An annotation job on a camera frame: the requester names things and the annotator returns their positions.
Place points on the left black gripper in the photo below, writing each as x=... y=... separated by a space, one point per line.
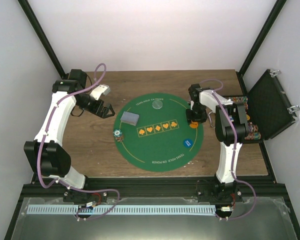
x=102 y=113

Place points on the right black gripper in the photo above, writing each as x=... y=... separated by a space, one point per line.
x=189 y=118

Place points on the orange big blind button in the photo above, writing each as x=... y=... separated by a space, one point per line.
x=194 y=125

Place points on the stack of poker chips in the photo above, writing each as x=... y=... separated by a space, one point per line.
x=118 y=135

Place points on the blue small blind button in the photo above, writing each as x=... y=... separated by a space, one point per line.
x=188 y=143

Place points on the clear dealer button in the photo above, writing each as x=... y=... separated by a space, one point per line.
x=157 y=104

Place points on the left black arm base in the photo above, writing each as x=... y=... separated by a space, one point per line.
x=79 y=197

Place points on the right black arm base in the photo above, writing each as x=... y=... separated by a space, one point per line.
x=217 y=193

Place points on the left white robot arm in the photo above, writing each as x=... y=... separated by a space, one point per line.
x=46 y=155

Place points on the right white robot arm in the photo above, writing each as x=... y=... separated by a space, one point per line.
x=231 y=127

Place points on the blue playing card deck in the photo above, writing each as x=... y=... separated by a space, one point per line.
x=129 y=118

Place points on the top chip row in case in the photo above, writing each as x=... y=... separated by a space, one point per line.
x=238 y=99

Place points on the chip row in case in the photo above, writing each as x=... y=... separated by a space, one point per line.
x=253 y=136
x=253 y=128
x=238 y=99

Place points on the round green poker mat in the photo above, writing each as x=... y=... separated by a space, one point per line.
x=155 y=144

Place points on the bottom chip row in case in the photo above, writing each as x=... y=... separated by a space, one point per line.
x=253 y=136

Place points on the black poker set case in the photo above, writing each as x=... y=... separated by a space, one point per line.
x=268 y=107

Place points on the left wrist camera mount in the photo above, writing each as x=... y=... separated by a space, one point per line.
x=100 y=90

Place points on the black aluminium frame rail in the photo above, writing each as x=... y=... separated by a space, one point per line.
x=154 y=187

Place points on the light blue slotted cable duct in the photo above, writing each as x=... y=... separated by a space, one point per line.
x=67 y=209

